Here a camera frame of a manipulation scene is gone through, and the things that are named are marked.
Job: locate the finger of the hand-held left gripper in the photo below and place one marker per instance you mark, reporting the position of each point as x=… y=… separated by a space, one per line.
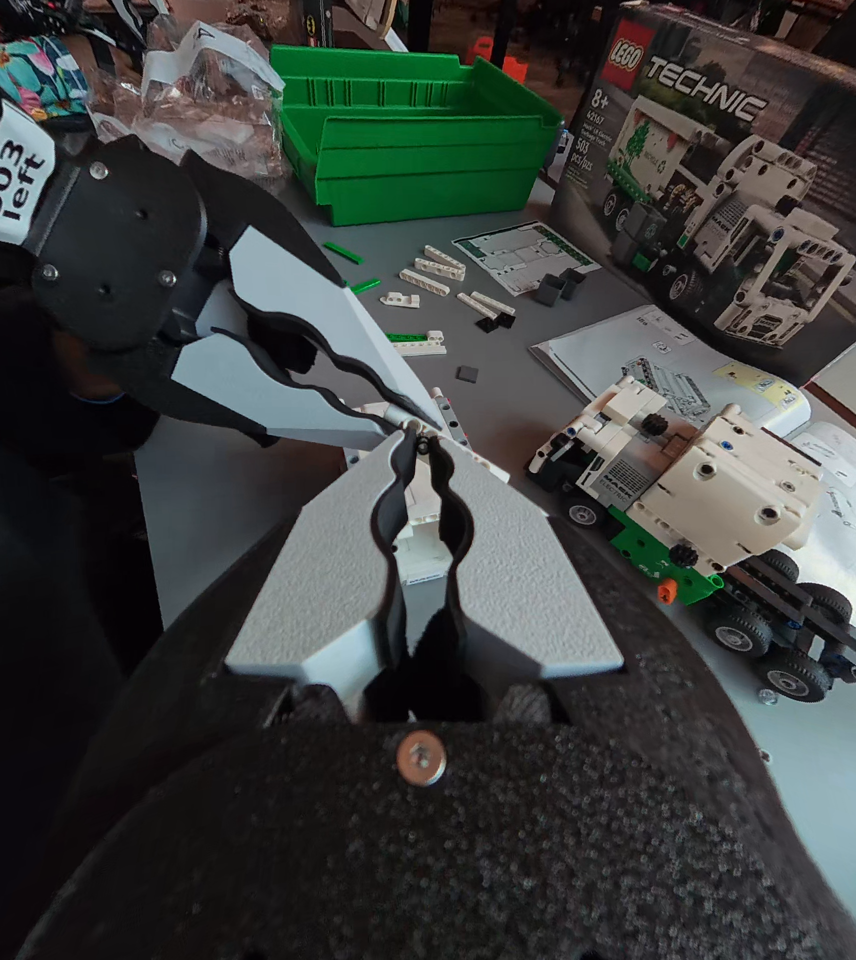
x=248 y=386
x=300 y=300

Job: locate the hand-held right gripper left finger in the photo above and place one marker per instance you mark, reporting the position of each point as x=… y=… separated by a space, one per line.
x=308 y=585

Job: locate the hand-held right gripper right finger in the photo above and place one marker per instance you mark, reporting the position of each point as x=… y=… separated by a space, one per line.
x=533 y=592

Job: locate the white lego panel assembly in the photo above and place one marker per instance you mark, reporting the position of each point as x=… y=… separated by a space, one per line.
x=417 y=540

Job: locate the black lego pin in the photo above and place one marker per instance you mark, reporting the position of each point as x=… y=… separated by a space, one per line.
x=423 y=444

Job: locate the green lego bar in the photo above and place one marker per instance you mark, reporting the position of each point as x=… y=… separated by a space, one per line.
x=342 y=253

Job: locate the small green lego piece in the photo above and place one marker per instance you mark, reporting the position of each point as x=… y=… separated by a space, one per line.
x=365 y=285

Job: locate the green and white lego plates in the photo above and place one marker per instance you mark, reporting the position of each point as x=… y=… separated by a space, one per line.
x=414 y=346

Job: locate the white lego beam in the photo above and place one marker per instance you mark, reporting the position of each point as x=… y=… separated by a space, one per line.
x=477 y=306
x=493 y=301
x=445 y=256
x=439 y=268
x=426 y=281

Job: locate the dark grey flat lego tile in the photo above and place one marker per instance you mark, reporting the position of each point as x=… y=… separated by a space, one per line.
x=468 y=373

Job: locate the lego sticker sheet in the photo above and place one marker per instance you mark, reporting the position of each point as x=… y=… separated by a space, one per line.
x=525 y=259

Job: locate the white and green lego truck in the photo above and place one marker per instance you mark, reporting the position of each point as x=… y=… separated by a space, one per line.
x=735 y=480

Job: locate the dark grey lego block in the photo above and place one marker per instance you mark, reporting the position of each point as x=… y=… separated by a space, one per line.
x=573 y=281
x=547 y=291

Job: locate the dark lego set box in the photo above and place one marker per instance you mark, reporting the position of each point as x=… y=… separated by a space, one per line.
x=773 y=112

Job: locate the crumpled clear plastic bag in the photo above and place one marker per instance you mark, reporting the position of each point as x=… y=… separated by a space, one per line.
x=173 y=161

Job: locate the green plastic bin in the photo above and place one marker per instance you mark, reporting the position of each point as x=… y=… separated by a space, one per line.
x=413 y=172

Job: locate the floral printed cloth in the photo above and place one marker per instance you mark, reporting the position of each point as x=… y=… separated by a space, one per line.
x=30 y=71

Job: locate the clear plastic bag white label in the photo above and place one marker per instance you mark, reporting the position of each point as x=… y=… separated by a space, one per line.
x=203 y=67

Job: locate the open instruction booklet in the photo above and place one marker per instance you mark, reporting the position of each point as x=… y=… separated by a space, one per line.
x=608 y=352

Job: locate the white lego bracket piece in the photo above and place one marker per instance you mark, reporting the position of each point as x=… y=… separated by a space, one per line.
x=399 y=299

